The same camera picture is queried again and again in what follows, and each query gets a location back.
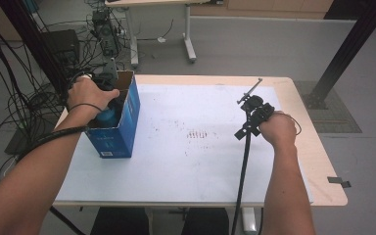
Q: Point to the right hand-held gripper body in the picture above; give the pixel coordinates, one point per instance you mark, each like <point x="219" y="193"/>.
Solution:
<point x="256" y="109"/>

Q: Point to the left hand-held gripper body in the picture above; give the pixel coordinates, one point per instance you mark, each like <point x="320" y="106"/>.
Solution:
<point x="109" y="73"/>

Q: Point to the person's leg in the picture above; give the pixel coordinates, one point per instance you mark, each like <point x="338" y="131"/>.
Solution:
<point x="205" y="222"/>
<point x="120" y="222"/>

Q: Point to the white table leg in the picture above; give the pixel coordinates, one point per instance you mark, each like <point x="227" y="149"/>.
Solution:
<point x="248" y="220"/>

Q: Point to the blue cardboard box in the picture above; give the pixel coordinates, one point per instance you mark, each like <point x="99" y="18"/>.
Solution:
<point x="120" y="140"/>

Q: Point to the person's right hand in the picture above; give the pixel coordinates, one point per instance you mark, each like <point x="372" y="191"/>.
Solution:
<point x="279" y="130"/>

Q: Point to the white desk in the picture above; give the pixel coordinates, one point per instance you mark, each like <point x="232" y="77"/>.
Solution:
<point x="187" y="32"/>

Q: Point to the white plug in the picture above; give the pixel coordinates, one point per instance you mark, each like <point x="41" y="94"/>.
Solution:
<point x="161" y="39"/>

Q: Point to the black tape strip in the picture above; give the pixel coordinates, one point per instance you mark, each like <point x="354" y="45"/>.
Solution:
<point x="338" y="181"/>

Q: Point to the grey floor mat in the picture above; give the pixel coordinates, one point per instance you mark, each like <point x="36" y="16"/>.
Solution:
<point x="339" y="120"/>

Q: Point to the black box case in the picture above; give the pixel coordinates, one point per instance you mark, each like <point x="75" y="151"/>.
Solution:
<point x="62" y="45"/>

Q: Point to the person's right leg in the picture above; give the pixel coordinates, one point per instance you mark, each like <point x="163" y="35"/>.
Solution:
<point x="205" y="222"/>

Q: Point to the person's left hand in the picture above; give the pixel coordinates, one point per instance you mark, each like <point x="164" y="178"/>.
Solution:
<point x="88" y="93"/>

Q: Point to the person's left leg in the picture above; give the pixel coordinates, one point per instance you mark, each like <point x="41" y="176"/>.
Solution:
<point x="120" y="222"/>

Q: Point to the black wrist band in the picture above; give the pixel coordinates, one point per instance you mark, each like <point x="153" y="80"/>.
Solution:
<point x="298" y="125"/>
<point x="86" y="104"/>

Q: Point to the white table mat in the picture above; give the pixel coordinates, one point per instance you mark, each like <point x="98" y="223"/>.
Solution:
<point x="192" y="169"/>

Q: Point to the black metal post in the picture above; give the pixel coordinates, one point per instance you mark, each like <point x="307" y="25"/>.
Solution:
<point x="36" y="42"/>
<point x="349" y="45"/>

